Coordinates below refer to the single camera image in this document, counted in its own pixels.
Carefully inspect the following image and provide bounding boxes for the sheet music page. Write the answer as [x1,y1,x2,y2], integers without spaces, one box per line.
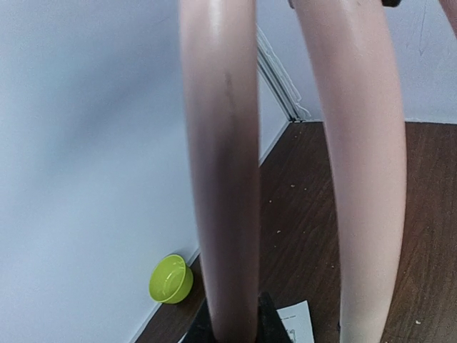
[277,301,315,343]

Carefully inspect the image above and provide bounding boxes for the pink music stand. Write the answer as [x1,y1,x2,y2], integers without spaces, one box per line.
[178,0,457,343]

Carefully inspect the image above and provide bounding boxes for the green bowl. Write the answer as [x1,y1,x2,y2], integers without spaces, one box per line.
[149,254,194,304]

